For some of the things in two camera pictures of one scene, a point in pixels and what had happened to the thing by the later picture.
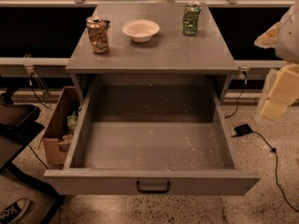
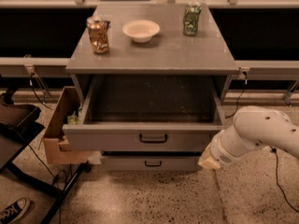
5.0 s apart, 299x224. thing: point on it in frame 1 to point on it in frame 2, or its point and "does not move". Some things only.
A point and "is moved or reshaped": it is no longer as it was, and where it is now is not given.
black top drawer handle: [168, 184] to [153, 141]
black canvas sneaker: [15, 212] does not move
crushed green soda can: [191, 14] does not move
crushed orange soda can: [97, 28] does not move
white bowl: [141, 31] does not move
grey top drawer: [153, 135] is moved or reshaped
